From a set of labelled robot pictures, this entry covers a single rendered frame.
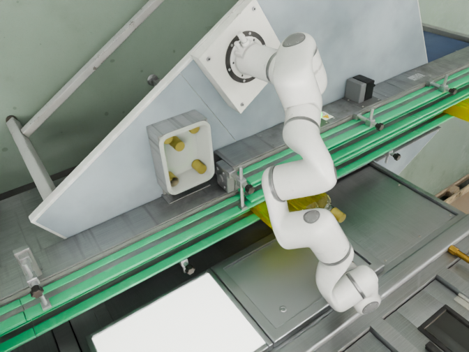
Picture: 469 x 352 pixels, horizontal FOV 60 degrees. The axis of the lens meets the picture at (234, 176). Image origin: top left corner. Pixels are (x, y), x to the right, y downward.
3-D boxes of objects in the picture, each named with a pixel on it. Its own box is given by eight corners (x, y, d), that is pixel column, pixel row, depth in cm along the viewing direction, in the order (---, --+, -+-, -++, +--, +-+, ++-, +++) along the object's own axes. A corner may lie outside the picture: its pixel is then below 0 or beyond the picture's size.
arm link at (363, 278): (347, 298, 101) (380, 277, 101) (326, 267, 109) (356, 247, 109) (363, 321, 111) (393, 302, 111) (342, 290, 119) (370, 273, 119)
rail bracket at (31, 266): (23, 269, 119) (42, 325, 104) (0, 228, 109) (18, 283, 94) (40, 262, 121) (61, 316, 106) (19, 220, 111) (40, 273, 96)
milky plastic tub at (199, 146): (158, 184, 137) (169, 198, 131) (146, 126, 123) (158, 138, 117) (202, 165, 144) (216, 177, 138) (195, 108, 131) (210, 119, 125)
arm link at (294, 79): (287, 144, 100) (264, 96, 89) (296, 82, 114) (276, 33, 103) (326, 138, 96) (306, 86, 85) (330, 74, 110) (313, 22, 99)
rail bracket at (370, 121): (350, 119, 160) (377, 133, 151) (352, 101, 156) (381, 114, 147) (357, 115, 162) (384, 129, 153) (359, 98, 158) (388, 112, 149)
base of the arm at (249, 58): (216, 50, 118) (248, 61, 107) (245, 19, 120) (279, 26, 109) (243, 86, 129) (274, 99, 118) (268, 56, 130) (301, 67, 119)
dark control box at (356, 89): (343, 96, 172) (359, 103, 166) (345, 79, 167) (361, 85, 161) (356, 91, 175) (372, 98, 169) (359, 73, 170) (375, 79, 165)
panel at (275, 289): (86, 342, 121) (132, 448, 98) (84, 336, 119) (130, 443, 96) (313, 215, 159) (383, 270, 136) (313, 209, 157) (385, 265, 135)
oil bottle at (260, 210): (243, 204, 148) (282, 239, 133) (243, 193, 144) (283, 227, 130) (256, 199, 150) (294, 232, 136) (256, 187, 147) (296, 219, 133)
